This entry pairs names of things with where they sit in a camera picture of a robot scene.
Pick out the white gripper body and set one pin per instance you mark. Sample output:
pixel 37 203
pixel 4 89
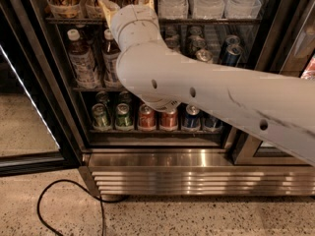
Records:
pixel 132 16

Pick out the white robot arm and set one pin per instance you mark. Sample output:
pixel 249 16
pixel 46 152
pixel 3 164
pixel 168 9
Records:
pixel 273 108

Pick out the green can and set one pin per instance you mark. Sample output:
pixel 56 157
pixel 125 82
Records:
pixel 123 118
pixel 125 97
pixel 103 97
pixel 101 117

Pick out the front white silver can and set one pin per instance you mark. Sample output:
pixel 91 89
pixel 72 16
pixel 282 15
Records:
pixel 204 55

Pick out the rear left green can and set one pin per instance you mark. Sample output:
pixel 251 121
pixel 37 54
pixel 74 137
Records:
pixel 103 97

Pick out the front left red can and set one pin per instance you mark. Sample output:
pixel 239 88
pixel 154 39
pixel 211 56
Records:
pixel 146 118

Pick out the red can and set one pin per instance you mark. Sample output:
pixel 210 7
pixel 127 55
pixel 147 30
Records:
pixel 169 120
pixel 146 118

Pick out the rear blue energy can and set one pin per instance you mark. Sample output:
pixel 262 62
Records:
pixel 231 40

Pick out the blue energy can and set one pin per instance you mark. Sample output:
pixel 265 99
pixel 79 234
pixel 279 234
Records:
pixel 231 40
pixel 232 55

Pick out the front blue energy can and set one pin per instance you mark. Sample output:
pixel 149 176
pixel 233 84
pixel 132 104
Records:
pixel 232 55

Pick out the front right red can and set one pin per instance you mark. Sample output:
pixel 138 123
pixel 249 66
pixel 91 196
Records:
pixel 169 120

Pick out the front left green can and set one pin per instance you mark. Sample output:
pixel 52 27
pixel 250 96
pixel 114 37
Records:
pixel 101 117

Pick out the front left blue can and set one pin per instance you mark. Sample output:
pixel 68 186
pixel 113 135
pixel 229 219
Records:
pixel 191 118

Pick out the stainless steel fridge cabinet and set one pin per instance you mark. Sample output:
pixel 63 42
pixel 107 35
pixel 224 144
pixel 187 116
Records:
pixel 115 163

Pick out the front right blue can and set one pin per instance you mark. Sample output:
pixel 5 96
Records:
pixel 212 124

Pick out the open glass fridge door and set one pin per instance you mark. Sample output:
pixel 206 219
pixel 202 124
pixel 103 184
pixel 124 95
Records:
pixel 32 139

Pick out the left clear water bottle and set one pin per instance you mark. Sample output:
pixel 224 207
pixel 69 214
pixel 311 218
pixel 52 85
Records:
pixel 172 9

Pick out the clear water bottle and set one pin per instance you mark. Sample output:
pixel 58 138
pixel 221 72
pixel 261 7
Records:
pixel 206 9
pixel 172 9
pixel 238 9

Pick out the middle tea bottle white cap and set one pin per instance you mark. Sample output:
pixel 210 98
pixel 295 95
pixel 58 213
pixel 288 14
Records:
pixel 110 52

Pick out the tea bottle white cap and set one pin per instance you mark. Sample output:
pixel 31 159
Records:
pixel 83 61
pixel 110 52

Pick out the left tan coffee bottle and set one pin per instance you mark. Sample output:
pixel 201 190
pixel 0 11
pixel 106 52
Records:
pixel 65 9

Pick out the middle clear water bottle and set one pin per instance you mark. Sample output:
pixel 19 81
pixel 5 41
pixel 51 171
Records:
pixel 206 9

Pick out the left tea bottle white cap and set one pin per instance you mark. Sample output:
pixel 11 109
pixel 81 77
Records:
pixel 83 61

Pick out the right clear water bottle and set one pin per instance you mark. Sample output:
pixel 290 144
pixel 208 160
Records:
pixel 238 9

